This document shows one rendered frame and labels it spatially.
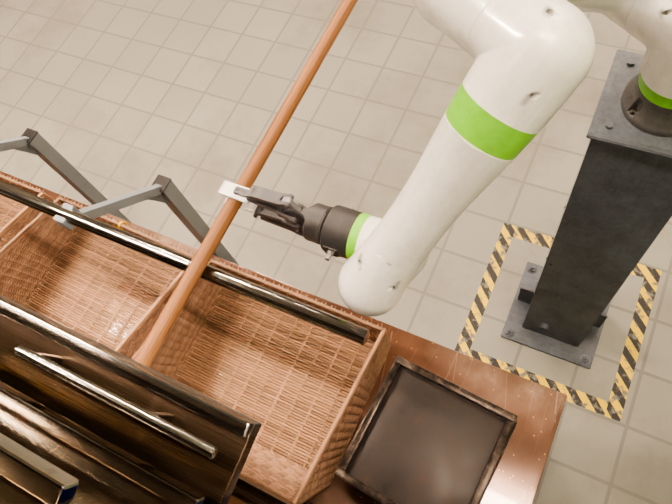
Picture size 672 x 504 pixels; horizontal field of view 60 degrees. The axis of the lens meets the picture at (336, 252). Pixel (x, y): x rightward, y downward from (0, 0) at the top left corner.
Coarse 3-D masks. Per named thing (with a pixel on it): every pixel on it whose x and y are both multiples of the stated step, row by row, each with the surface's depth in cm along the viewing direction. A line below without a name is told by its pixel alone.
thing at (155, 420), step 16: (16, 352) 80; (32, 352) 80; (48, 368) 78; (64, 368) 78; (80, 384) 76; (96, 384) 76; (112, 400) 74; (144, 416) 73; (160, 416) 74; (160, 432) 72; (176, 432) 71; (192, 448) 70; (208, 448) 70
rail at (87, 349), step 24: (0, 312) 87; (24, 312) 86; (48, 336) 84; (72, 336) 83; (96, 360) 81; (120, 360) 80; (144, 384) 78; (168, 384) 77; (192, 408) 76; (216, 408) 75; (240, 432) 73
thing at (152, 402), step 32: (0, 320) 89; (0, 352) 87; (64, 352) 85; (32, 384) 84; (64, 384) 83; (128, 384) 81; (64, 416) 82; (96, 416) 81; (128, 416) 80; (192, 416) 77; (128, 448) 78; (160, 448) 77; (224, 448) 75; (192, 480) 75; (224, 480) 74
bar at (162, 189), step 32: (64, 160) 180; (0, 192) 132; (96, 192) 197; (160, 192) 152; (64, 224) 125; (96, 224) 123; (192, 224) 168; (160, 256) 117; (224, 256) 191; (256, 288) 110; (320, 320) 105
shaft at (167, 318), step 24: (336, 24) 131; (312, 72) 127; (288, 96) 125; (288, 120) 124; (264, 144) 120; (216, 240) 113; (192, 264) 111; (192, 288) 110; (168, 312) 107; (144, 360) 104
